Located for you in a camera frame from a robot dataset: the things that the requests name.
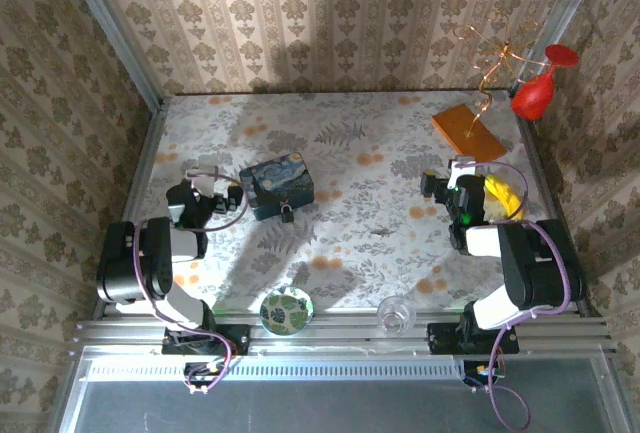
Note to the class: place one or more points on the starry night print box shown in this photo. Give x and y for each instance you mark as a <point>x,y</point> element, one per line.
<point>280,178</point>

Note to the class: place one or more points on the yellow banana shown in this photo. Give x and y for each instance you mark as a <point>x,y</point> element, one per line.
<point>505,193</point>

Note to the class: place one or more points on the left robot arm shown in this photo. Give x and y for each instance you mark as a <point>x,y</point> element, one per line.
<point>150,263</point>

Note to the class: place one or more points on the black connector box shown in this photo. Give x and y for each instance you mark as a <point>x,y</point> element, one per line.
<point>472,373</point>
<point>200,372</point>

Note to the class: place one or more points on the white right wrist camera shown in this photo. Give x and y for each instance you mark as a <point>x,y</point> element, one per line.
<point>457,169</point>

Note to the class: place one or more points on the grey metal panel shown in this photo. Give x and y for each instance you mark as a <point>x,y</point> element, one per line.
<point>325,408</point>

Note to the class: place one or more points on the aluminium frame bar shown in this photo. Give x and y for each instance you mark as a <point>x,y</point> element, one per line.
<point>340,335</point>
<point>115,33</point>
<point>146,153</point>
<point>565,3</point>
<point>539,163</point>

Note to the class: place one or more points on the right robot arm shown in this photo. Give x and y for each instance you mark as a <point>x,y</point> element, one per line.
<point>535,263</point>

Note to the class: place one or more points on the small dark padlock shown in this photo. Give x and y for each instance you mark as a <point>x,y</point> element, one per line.
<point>287,214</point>

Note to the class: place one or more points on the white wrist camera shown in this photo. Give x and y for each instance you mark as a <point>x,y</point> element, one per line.
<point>457,169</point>
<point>202,182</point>

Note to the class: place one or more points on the clear drinking glass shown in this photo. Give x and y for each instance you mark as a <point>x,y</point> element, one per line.
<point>395,318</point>

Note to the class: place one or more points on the green leaf pattern plate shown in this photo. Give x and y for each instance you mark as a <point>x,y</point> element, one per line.
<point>286,310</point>

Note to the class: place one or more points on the red wine glass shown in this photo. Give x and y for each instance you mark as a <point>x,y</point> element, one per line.
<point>534,95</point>

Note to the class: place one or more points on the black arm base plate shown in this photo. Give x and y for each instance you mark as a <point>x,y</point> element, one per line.
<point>440,340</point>
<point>240,340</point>

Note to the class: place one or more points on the floral tablecloth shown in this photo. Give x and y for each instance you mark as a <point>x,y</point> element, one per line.
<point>350,193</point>

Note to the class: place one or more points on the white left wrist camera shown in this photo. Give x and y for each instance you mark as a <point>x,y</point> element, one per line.
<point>202,182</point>

